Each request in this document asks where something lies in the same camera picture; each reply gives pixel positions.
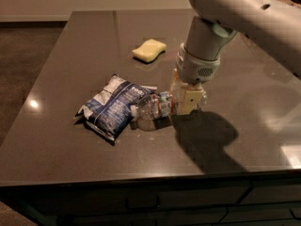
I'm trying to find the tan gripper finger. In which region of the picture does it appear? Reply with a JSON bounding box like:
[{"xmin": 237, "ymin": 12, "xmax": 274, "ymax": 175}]
[
  {"xmin": 177, "ymin": 89, "xmax": 204, "ymax": 115},
  {"xmin": 169, "ymin": 69, "xmax": 187, "ymax": 105}
]

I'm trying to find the clear plastic water bottle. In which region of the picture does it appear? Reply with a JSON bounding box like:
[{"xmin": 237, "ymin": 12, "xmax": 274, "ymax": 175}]
[{"xmin": 130, "ymin": 89, "xmax": 208, "ymax": 121}]

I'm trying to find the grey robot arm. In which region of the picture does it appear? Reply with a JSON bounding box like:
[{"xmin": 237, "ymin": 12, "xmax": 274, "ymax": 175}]
[{"xmin": 171, "ymin": 0, "xmax": 301, "ymax": 115}]

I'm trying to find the blue chip bag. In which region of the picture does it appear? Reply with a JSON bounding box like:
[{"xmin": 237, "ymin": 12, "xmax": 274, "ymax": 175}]
[{"xmin": 75, "ymin": 74, "xmax": 156, "ymax": 141}]

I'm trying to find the yellow sponge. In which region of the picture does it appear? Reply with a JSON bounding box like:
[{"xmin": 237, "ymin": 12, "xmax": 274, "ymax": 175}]
[{"xmin": 132, "ymin": 39, "xmax": 166, "ymax": 63}]

